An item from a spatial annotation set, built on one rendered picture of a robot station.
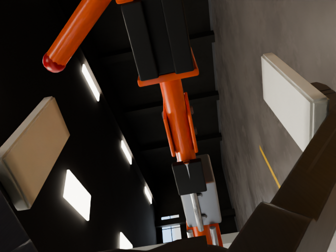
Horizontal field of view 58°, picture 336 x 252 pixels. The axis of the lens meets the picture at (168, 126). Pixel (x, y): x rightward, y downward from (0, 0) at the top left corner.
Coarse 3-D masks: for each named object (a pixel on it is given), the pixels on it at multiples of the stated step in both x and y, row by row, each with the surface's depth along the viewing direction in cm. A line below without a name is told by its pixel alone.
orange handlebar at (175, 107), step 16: (176, 80) 30; (176, 96) 31; (176, 112) 32; (192, 112) 35; (176, 128) 32; (192, 128) 32; (176, 144) 34; (192, 144) 34; (208, 224) 41; (208, 240) 41
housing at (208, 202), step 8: (208, 160) 40; (208, 168) 38; (208, 176) 37; (208, 184) 36; (200, 192) 37; (208, 192) 37; (216, 192) 37; (184, 200) 37; (200, 200) 37; (208, 200) 37; (216, 200) 37; (184, 208) 38; (192, 208) 38; (200, 208) 38; (208, 208) 38; (216, 208) 38; (192, 216) 39; (208, 216) 39; (216, 216) 39; (192, 224) 39
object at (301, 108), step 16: (272, 64) 16; (272, 80) 16; (288, 80) 14; (304, 80) 14; (272, 96) 17; (288, 96) 14; (304, 96) 12; (320, 96) 12; (288, 112) 15; (304, 112) 13; (320, 112) 12; (288, 128) 15; (304, 128) 13; (304, 144) 13
